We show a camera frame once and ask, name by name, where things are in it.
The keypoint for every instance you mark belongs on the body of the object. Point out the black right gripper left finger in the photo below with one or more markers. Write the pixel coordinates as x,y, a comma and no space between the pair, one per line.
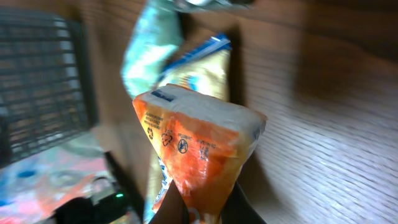
173,209

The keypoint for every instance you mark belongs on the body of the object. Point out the orange tissue pack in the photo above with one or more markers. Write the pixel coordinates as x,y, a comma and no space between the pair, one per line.
203,142

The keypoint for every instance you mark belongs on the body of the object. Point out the grey plastic mesh basket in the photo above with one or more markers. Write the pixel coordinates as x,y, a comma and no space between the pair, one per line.
47,92

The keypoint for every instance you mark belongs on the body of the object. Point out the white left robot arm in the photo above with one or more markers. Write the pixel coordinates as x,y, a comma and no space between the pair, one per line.
110,200

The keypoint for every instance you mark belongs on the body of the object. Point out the teal wet wipes pack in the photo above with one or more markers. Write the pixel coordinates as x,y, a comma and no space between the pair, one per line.
156,36

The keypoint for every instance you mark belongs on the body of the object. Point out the yellow snack bag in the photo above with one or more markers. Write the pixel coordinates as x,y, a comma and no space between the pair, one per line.
203,69

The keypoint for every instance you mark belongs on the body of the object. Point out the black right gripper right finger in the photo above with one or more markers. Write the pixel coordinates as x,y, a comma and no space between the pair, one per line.
237,209

